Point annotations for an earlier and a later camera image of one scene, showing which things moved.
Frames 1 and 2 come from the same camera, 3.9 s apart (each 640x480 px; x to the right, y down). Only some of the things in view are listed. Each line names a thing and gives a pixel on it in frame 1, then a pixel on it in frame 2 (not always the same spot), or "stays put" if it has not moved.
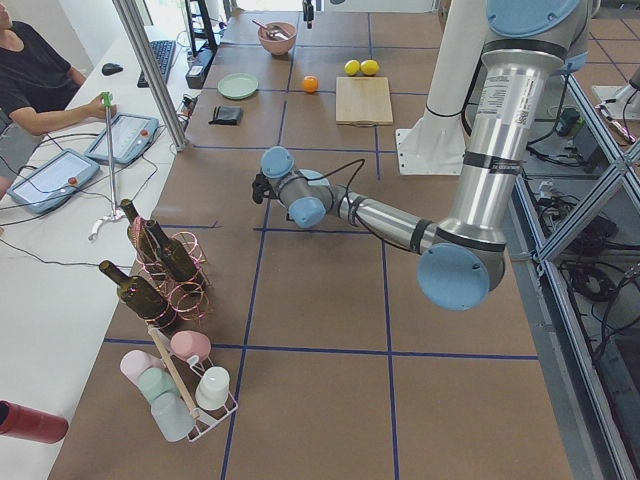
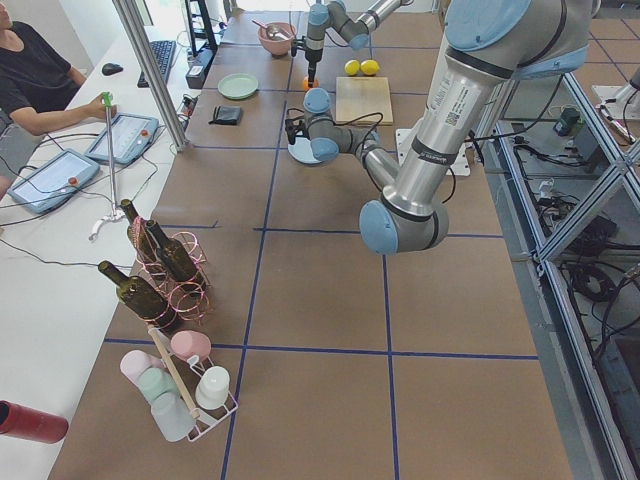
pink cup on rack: x=189 y=343 stays put
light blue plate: x=310 y=174 -> x=301 y=150
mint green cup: x=155 y=381 stays put
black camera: x=259 y=187 -> x=292 y=126
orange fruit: x=310 y=84 stays put
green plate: x=237 y=85 stays put
